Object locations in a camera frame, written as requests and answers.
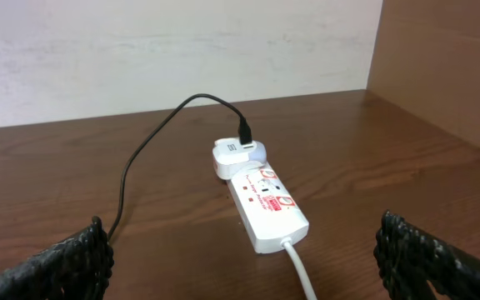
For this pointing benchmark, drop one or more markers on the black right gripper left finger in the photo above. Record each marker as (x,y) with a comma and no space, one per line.
(78,267)

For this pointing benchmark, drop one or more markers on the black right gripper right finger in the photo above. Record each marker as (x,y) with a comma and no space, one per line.
(414,264)

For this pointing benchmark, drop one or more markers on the white usb charger plug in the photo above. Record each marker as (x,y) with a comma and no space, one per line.
(231,157)

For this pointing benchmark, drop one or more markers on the white power strip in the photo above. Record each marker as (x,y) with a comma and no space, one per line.
(268,211)

